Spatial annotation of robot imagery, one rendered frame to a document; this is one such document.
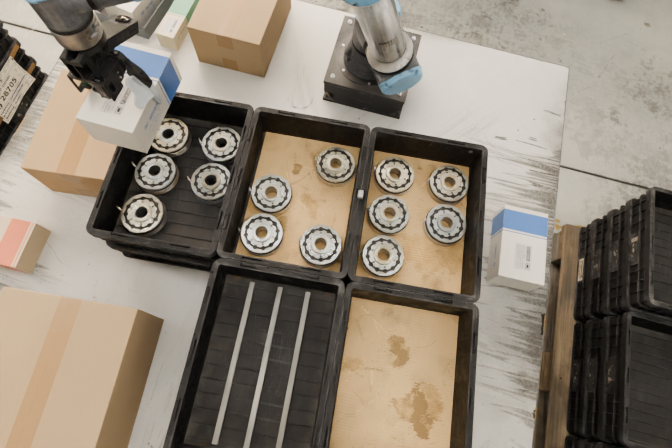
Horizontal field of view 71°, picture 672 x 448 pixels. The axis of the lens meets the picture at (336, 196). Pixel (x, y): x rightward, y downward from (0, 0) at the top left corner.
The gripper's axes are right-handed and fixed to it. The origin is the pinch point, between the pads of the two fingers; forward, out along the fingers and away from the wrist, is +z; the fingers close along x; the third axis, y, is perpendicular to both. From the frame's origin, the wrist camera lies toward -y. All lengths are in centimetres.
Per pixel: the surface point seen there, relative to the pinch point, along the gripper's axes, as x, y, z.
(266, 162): 26.1, -4.0, 27.8
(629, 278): 144, -12, 62
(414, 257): 69, 11, 28
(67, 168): -20.4, 12.9, 24.6
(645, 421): 158, 29, 73
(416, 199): 67, -5, 28
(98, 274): -9, 34, 40
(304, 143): 34.1, -12.3, 27.8
